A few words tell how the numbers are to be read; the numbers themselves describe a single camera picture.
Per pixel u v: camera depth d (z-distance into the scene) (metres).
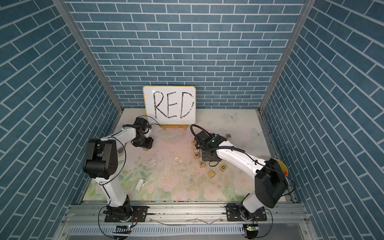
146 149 0.95
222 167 0.87
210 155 0.60
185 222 0.72
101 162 0.50
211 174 0.85
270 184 0.43
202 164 0.89
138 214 0.73
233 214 0.74
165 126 1.05
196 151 0.95
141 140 0.81
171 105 0.99
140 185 0.81
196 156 0.92
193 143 0.99
